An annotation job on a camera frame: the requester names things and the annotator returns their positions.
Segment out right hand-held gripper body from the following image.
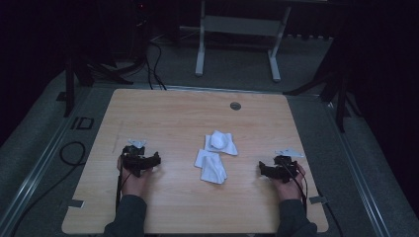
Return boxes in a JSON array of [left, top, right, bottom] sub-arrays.
[[273, 146, 306, 184]]

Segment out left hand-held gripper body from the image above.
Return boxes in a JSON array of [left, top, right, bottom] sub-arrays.
[[120, 138, 148, 179]]

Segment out white sock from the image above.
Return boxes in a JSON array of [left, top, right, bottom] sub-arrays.
[[194, 148, 229, 186], [204, 129, 239, 157]]

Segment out person's right hand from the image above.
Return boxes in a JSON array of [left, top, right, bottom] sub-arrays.
[[272, 163, 307, 202]]

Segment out person's left hand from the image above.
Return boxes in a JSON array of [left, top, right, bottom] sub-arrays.
[[116, 155, 155, 198]]

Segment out grey tape piece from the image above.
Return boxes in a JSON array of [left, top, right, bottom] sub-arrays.
[[308, 195, 329, 205], [66, 198, 86, 209]]

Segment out black tripod stand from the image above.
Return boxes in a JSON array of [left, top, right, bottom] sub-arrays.
[[283, 36, 359, 134], [63, 54, 134, 119]]

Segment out white metal stand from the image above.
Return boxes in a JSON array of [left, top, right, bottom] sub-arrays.
[[194, 0, 293, 83]]

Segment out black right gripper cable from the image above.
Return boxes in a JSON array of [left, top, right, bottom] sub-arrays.
[[282, 160, 309, 215]]

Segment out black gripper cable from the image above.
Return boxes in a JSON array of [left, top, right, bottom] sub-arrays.
[[115, 157, 133, 212], [282, 160, 309, 215]]

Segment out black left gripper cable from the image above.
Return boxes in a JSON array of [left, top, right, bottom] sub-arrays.
[[115, 157, 133, 212]]

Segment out black floor cable loop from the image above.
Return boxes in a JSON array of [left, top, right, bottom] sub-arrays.
[[9, 140, 87, 237]]

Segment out metal floor rail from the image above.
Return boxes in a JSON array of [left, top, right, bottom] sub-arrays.
[[323, 98, 393, 237], [0, 86, 100, 237]]

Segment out black cables behind table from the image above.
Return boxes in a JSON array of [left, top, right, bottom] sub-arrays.
[[143, 39, 168, 91]]

